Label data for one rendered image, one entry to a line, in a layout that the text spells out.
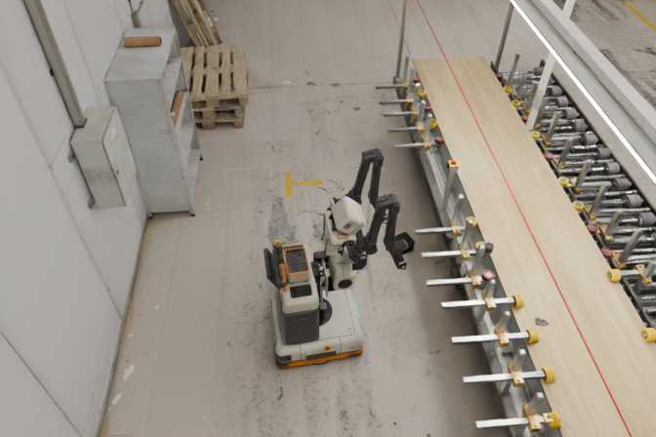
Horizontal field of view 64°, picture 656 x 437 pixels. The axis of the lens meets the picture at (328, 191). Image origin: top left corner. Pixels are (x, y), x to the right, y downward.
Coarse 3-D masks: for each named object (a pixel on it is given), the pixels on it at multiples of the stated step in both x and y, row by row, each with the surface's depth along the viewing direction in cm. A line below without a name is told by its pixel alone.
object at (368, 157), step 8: (368, 152) 338; (376, 152) 337; (368, 160) 335; (376, 160) 336; (360, 168) 342; (368, 168) 341; (360, 176) 345; (360, 184) 350; (352, 192) 357; (360, 192) 355; (360, 200) 357
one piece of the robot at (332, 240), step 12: (324, 216) 352; (324, 228) 353; (324, 240) 354; (336, 240) 334; (348, 240) 336; (324, 252) 351; (336, 252) 351; (336, 264) 361; (348, 264) 363; (336, 276) 364; (348, 276) 367; (336, 288) 373; (348, 288) 376
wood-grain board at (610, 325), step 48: (432, 96) 515; (480, 96) 515; (480, 144) 459; (528, 144) 459; (480, 192) 415; (528, 192) 415; (528, 240) 379; (576, 240) 379; (528, 288) 348; (576, 288) 348; (576, 336) 322; (624, 336) 322; (576, 384) 299; (624, 384) 299; (576, 432) 280; (624, 432) 280
